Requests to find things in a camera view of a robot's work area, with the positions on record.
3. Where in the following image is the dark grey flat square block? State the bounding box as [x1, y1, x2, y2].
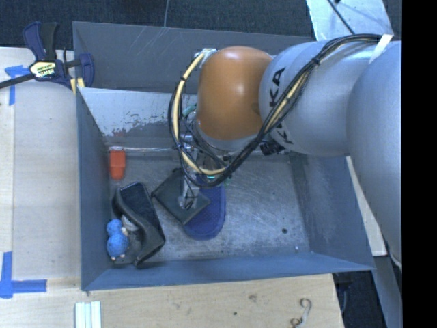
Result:
[151, 168, 212, 226]

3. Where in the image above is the blue oval sponge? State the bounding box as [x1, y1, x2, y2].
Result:
[183, 182, 227, 241]

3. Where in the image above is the black curved foam piece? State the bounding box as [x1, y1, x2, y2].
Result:
[111, 181, 167, 269]

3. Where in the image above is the grey metal bin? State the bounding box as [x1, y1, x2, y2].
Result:
[72, 20, 377, 292]

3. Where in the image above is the orange plastic cup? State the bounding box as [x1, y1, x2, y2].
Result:
[109, 146, 127, 180]

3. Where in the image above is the blue toy animal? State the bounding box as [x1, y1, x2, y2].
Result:
[105, 218, 130, 262]

